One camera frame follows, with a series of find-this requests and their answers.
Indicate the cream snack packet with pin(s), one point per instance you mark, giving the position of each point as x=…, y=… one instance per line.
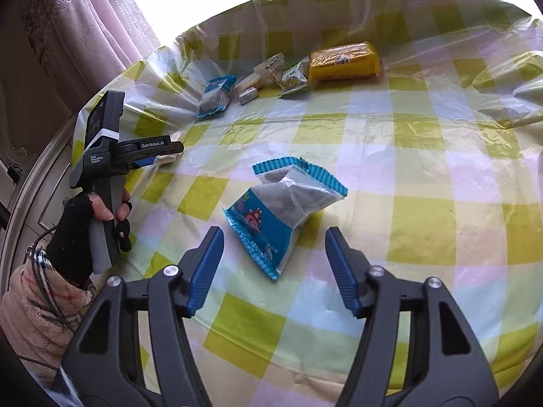
x=248, y=81

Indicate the person's left hand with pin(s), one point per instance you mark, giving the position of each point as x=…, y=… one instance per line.
x=72, y=237

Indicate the white green snack packet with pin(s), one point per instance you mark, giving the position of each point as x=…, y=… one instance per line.
x=292, y=78

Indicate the sheer lace curtain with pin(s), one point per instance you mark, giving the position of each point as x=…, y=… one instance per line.
x=131, y=21

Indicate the person's left forearm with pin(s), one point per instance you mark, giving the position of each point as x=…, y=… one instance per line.
x=34, y=313

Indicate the green checked plastic tablecloth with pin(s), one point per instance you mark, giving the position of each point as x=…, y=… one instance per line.
x=382, y=178

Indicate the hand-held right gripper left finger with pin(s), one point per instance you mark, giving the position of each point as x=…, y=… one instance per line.
x=205, y=271

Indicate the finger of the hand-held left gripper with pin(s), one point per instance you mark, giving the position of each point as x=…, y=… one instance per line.
x=177, y=147
x=145, y=162

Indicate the white black-print snack packet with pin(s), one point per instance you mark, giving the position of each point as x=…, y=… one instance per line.
x=269, y=70

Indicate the large yellow snack packet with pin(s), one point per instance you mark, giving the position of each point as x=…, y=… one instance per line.
x=343, y=61

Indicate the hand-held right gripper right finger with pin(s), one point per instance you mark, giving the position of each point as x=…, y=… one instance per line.
x=343, y=271

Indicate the small white snack packet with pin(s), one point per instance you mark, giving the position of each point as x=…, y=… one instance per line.
x=166, y=160

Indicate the blue snack packet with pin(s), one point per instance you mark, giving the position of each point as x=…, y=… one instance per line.
x=271, y=216
x=216, y=95

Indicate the small gold snack packet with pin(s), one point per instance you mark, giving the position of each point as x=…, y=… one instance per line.
x=249, y=95

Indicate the pink embroidered curtain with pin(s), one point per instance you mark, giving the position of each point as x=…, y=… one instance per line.
x=76, y=21

